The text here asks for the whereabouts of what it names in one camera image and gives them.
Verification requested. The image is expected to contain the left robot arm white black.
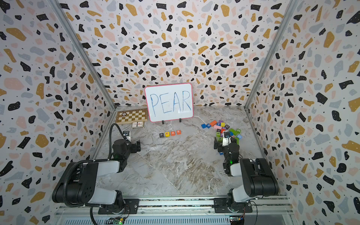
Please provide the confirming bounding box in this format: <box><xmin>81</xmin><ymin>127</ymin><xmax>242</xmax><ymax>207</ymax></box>
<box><xmin>52</xmin><ymin>139</ymin><xmax>141</xmax><ymax>210</ymax></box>

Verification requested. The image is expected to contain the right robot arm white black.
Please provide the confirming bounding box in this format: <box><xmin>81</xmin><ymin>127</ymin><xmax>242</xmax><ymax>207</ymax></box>
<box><xmin>214</xmin><ymin>136</ymin><xmax>279</xmax><ymax>207</ymax></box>

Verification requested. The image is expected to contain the green block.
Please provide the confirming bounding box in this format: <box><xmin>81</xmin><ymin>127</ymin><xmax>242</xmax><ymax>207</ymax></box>
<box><xmin>229</xmin><ymin>128</ymin><xmax>242</xmax><ymax>136</ymax></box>

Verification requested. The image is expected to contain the playing card box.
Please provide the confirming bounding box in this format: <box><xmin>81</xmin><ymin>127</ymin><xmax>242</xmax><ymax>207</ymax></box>
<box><xmin>132</xmin><ymin>121</ymin><xmax>144</xmax><ymax>129</ymax></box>

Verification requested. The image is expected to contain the wooden chessboard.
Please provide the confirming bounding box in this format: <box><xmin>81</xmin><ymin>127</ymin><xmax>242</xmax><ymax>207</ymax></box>
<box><xmin>115</xmin><ymin>108</ymin><xmax>148</xmax><ymax>124</ymax></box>

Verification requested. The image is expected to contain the whiteboard with pink frame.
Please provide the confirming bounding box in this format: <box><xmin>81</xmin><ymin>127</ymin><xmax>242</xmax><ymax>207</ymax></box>
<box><xmin>144</xmin><ymin>83</ymin><xmax>194</xmax><ymax>122</ymax></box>

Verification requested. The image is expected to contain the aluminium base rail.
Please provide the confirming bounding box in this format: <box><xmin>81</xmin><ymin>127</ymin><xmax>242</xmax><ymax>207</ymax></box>
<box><xmin>54</xmin><ymin>196</ymin><xmax>297</xmax><ymax>225</ymax></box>

